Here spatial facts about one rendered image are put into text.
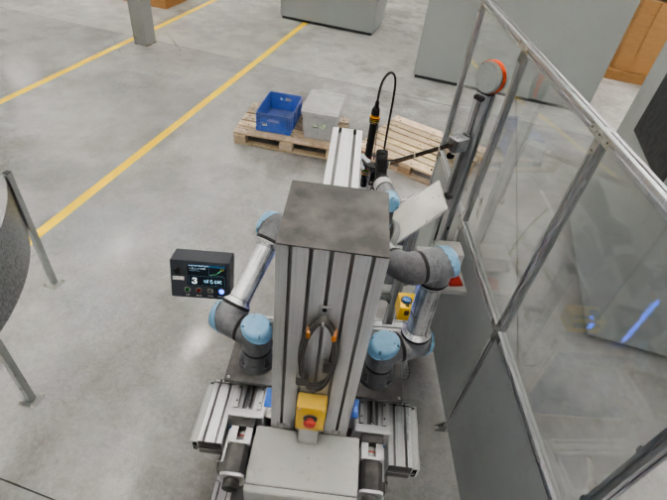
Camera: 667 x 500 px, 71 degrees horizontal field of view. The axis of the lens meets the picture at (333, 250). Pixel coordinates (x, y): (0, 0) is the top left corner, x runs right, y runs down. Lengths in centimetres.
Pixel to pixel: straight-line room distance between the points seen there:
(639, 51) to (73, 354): 927
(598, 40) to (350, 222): 680
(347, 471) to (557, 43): 678
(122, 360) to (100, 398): 28
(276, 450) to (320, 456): 14
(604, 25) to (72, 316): 697
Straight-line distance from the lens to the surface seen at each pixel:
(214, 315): 189
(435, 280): 160
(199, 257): 213
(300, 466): 158
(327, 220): 107
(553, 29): 756
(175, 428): 307
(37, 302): 395
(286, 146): 528
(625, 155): 170
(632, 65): 1001
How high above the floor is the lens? 269
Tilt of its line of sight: 42 degrees down
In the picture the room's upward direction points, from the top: 8 degrees clockwise
